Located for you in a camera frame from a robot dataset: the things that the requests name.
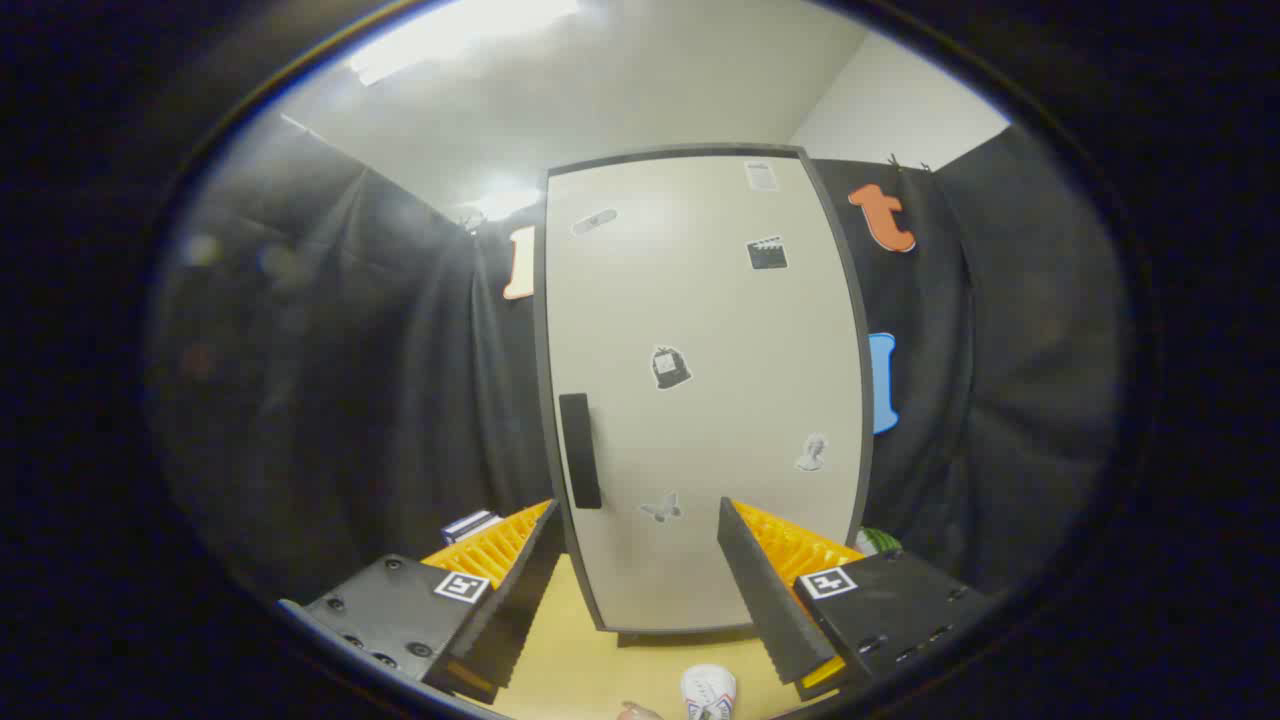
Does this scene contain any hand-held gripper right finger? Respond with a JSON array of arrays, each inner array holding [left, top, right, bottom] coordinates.
[[717, 496, 1001, 702]]

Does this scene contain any white shoe cabinet door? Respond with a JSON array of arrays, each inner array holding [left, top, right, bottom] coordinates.
[[545, 152, 869, 633]]

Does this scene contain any long ceiling light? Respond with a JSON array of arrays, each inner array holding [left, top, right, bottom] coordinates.
[[345, 0, 581, 86]]

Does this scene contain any grey shoe cabinet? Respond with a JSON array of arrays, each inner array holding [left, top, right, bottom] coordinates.
[[533, 143, 879, 649]]

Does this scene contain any black backdrop cloth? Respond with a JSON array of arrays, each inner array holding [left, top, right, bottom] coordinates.
[[150, 110, 1123, 601]]

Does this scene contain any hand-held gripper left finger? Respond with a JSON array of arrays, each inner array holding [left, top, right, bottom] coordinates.
[[280, 499, 567, 706]]

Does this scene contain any black door handle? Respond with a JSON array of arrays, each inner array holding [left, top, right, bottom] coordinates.
[[558, 393, 603, 510]]

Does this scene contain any white shoe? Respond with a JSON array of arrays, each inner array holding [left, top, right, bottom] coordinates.
[[680, 664, 738, 720]]

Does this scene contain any blue cover book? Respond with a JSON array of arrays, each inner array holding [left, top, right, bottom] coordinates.
[[442, 510, 496, 546]]

